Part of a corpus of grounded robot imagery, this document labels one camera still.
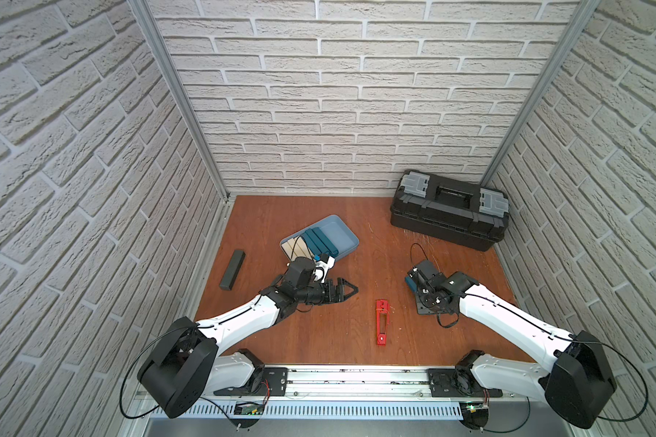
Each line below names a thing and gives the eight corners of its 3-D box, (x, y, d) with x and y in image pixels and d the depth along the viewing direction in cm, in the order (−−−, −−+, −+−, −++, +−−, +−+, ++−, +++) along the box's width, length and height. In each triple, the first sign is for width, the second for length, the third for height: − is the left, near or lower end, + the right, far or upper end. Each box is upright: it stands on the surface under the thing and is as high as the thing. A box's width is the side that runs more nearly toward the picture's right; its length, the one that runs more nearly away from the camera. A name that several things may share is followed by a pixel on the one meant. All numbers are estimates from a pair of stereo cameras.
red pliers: (376, 345, 82) (377, 342, 80) (375, 302, 91) (376, 299, 89) (390, 346, 82) (392, 343, 80) (388, 303, 91) (390, 300, 89)
